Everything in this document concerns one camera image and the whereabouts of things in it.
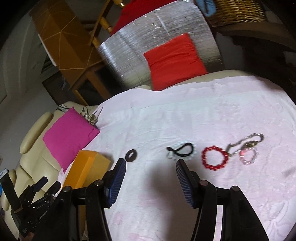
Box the black ring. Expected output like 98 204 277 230
125 149 138 162

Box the black hair tie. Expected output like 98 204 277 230
166 142 194 158

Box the red bead bracelet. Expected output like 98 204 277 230
201 145 230 171

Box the pink bead bracelet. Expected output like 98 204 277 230
239 148 258 165

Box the orange cardboard box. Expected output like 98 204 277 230
63 150 112 189

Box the magenta cushion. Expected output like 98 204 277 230
43 108 100 170

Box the red cushion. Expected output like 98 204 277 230
144 33 208 91

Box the silver foil insulation sheet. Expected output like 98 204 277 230
97 1 225 90

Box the wooden side table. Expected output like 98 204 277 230
30 1 124 105

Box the wooden shelf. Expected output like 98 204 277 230
215 22 295 52

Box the wicker basket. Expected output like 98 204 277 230
206 0 266 28

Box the blue cloth in basket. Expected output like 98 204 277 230
195 0 216 17

